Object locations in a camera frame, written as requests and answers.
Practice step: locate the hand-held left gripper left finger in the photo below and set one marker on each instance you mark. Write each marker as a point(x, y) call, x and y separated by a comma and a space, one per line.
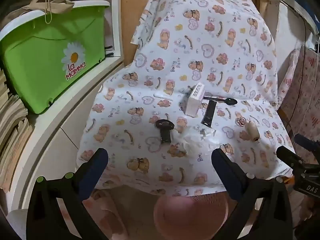
point(98, 165)

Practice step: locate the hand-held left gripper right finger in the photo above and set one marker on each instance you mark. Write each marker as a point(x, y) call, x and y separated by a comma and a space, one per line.
point(225, 170)

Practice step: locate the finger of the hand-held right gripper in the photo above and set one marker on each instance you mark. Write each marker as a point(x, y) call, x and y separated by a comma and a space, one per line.
point(287, 155)
point(307, 142)

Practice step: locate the beige thread spool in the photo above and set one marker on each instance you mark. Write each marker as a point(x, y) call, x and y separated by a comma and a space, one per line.
point(251, 130)

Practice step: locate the clear plastic wrapper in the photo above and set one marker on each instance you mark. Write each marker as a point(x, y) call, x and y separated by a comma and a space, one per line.
point(192, 140)

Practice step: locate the black bar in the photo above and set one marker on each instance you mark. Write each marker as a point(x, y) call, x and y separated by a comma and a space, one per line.
point(208, 115)

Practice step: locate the dark brown key-shaped tool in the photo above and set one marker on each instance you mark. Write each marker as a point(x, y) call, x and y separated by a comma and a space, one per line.
point(166, 135)

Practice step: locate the black plastic spoon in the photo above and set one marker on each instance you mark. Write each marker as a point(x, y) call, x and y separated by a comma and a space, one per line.
point(231, 101)

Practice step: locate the white cardboard box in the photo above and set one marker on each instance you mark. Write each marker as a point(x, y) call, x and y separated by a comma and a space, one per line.
point(193, 102)

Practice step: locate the white plastic stick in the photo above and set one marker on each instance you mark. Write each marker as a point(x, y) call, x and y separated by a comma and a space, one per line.
point(162, 95)

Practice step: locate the white shelf unit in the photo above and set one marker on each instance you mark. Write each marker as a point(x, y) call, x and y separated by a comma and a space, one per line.
point(50, 130)

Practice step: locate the red print cloth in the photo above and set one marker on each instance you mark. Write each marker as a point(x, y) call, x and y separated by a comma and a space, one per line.
point(307, 80)

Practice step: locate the stack of papers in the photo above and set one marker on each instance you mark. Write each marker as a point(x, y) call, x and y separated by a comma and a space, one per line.
point(12, 130)

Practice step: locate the white covered furniture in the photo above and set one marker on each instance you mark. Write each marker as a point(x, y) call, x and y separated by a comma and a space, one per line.
point(285, 42)

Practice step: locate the green plastic tub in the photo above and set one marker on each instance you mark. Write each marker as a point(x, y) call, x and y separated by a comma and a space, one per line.
point(37, 62)

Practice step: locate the bear print cloth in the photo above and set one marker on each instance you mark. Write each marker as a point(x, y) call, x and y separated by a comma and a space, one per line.
point(175, 42)

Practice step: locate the striped cloth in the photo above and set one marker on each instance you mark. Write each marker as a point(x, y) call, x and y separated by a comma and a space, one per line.
point(300, 5)

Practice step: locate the beige cloth bag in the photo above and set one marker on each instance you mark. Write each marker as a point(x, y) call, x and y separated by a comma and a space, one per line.
point(57, 7)

